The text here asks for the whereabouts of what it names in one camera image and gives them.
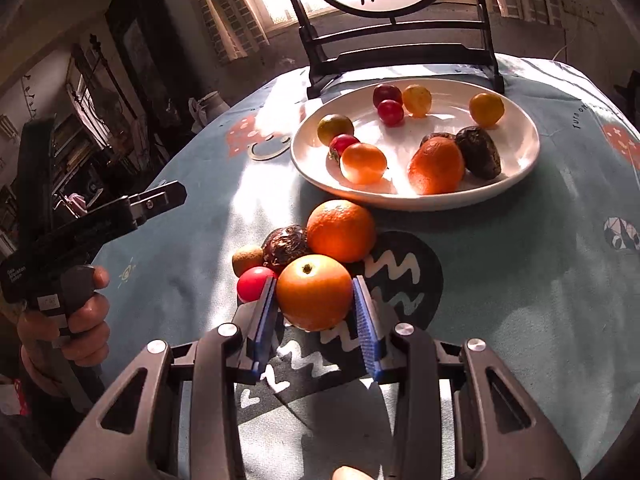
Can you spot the light blue printed tablecloth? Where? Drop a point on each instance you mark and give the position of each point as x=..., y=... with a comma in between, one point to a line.
x=525, y=285

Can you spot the dark red plum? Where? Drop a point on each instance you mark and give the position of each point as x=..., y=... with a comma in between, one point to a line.
x=387, y=93

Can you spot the large bumpy mandarin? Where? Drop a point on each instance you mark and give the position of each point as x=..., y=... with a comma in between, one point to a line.
x=436, y=165

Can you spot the dark wooden cabinet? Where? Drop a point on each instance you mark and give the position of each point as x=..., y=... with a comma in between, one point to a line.
x=137, y=45

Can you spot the dark wrinkled passion fruit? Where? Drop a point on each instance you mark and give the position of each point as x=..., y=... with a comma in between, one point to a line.
x=286, y=246
x=432, y=138
x=477, y=152

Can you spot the person's right hand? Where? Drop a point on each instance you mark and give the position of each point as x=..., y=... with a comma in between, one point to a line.
x=352, y=474

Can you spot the yellow-green orange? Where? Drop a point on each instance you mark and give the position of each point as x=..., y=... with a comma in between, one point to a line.
x=335, y=129

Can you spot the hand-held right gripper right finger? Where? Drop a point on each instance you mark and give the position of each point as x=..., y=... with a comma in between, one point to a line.
x=367, y=325

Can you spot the round painted screen wooden stand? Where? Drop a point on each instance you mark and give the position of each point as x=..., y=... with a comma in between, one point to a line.
x=400, y=55

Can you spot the large orange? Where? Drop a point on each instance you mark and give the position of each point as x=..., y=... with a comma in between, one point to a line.
x=341, y=230

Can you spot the red cherry tomato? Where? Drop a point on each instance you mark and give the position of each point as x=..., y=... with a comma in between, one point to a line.
x=342, y=144
x=254, y=282
x=390, y=112

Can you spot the person's left hand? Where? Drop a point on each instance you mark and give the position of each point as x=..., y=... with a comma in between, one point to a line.
x=87, y=320

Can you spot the cluttered dark shelf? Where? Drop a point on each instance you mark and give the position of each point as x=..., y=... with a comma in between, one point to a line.
x=87, y=115

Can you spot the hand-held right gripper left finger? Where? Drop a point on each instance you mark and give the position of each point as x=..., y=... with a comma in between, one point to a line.
x=265, y=320

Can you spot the small orange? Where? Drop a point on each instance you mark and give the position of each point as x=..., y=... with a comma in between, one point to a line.
x=363, y=162
x=417, y=99
x=486, y=109

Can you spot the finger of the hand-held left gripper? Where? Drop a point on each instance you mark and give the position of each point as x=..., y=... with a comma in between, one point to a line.
x=160, y=197

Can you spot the white round plate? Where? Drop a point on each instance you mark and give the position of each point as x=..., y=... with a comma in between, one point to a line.
x=450, y=112

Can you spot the medium orange with stem dimple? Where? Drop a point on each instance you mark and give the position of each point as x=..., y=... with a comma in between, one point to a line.
x=314, y=291

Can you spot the white kettle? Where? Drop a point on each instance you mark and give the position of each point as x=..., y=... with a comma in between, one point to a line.
x=210, y=108

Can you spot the brown kiwi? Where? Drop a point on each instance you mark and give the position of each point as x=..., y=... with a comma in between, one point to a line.
x=247, y=258

